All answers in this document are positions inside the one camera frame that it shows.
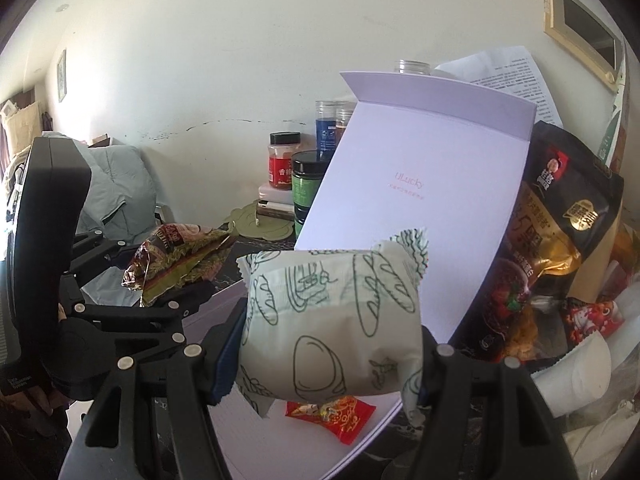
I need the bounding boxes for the brown green snack bag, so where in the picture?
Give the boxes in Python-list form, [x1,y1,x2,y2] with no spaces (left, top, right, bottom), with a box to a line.
[122,223,239,307]

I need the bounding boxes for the red gold candy packet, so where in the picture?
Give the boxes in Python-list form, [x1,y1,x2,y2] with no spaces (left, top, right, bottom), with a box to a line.
[285,396,376,445]

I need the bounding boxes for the grey puffer jacket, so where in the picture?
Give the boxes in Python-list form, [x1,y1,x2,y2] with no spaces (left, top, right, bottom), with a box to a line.
[74,140,156,244]

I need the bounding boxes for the white rolled tube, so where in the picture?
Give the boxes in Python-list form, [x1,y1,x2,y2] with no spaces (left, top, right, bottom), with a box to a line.
[532,333,612,418]

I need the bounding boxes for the green leaf coaster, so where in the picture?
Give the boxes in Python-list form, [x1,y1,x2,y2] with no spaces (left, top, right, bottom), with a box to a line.
[224,200,294,242]

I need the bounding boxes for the brown paper bag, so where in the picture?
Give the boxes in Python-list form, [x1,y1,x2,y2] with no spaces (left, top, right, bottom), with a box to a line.
[567,209,623,304]

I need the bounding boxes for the green black jar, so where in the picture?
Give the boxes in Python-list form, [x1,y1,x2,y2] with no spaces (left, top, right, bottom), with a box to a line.
[291,150,333,237]

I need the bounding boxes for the red label jar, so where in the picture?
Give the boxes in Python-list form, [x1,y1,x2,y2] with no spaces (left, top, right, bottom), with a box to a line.
[268,131,302,190]

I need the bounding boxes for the black gold oatmeal bag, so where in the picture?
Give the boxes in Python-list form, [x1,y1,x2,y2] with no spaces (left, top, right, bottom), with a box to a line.
[450,122,624,362]

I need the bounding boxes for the blue label jar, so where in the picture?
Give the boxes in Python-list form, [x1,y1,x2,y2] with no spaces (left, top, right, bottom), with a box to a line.
[316,100,356,160]

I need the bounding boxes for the lavender open gift box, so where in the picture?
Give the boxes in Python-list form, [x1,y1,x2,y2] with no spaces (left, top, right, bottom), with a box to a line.
[188,72,536,479]

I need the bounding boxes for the printed paper sheet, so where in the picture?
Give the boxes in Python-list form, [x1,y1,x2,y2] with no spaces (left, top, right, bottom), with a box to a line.
[432,46,563,128]

